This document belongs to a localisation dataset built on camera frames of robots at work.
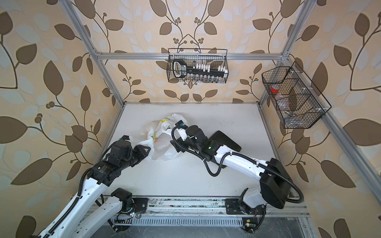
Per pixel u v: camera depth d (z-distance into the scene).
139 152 0.67
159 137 0.79
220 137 1.01
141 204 0.75
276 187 0.41
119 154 0.54
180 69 0.85
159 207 0.76
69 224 0.41
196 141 0.59
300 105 0.73
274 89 0.88
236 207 0.74
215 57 0.91
